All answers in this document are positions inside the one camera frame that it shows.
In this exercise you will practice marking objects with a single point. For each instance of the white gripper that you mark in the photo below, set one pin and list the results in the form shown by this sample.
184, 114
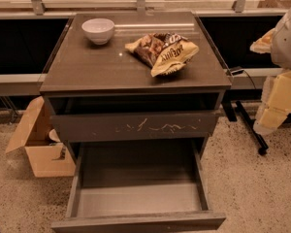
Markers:
287, 44

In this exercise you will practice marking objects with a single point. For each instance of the brown and yellow chip bag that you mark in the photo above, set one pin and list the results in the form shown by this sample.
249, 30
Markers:
164, 53

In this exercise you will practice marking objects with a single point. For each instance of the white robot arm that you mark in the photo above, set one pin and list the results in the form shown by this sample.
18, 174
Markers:
280, 55

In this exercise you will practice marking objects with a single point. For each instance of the white item in box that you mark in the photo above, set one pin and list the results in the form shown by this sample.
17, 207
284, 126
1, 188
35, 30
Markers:
53, 136

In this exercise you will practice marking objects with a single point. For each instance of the open cardboard box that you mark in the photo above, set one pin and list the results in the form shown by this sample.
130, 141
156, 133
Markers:
46, 157

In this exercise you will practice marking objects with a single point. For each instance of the black metal stand leg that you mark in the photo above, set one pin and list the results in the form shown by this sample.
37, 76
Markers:
263, 147

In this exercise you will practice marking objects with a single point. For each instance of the dark brown drawer cabinet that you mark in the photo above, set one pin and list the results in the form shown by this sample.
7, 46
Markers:
85, 79

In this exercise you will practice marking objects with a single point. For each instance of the open middle drawer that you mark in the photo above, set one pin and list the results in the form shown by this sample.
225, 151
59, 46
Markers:
152, 186

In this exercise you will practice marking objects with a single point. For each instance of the closed upper drawer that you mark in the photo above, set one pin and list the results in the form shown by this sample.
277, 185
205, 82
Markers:
134, 126

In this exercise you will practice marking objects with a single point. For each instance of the white ceramic bowl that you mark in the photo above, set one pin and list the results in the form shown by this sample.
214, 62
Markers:
98, 30

